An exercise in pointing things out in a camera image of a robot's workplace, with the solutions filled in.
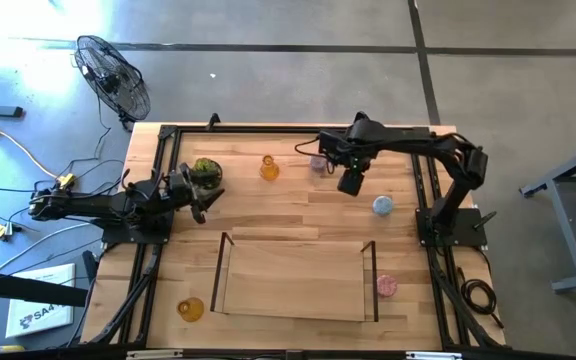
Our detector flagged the coiled black cable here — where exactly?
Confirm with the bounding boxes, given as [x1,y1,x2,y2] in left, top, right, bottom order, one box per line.
[455,267,505,330]

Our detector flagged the white printed booklet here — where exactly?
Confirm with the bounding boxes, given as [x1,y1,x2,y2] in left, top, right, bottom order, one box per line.
[5,263,77,339]

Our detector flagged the wooden shelf riser black legs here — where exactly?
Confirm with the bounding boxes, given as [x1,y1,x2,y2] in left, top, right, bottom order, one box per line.
[210,231,380,324]

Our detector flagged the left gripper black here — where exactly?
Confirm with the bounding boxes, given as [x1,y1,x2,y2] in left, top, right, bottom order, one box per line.
[167,163,226,225]

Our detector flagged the black aluminium table frame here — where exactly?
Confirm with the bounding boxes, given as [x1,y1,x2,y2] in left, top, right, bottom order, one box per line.
[80,122,507,351]

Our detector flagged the white floor cable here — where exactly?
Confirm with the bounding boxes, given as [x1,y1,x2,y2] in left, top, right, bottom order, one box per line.
[0,222,94,274]

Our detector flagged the black stand beam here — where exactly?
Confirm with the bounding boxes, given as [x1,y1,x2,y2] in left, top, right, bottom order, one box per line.
[0,267,89,309]

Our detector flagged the amber glass candlestick holder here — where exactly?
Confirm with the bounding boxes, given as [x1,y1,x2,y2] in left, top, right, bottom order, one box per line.
[259,154,281,182]
[176,296,206,323]

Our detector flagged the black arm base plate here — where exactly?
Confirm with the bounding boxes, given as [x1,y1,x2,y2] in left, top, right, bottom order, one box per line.
[100,214,174,245]
[415,207,498,248]

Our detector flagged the blue-grey metal table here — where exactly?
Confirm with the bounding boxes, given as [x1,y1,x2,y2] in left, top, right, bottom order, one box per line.
[519,139,576,295]

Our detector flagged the potted green succulent plant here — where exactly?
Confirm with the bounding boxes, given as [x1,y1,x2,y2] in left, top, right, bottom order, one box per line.
[187,157,224,191]

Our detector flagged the black floor cable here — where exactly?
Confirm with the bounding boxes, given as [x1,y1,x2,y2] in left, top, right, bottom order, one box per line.
[0,157,127,221]

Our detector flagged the black floor fan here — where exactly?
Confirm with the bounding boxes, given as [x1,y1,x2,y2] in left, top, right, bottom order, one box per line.
[72,34,152,132]

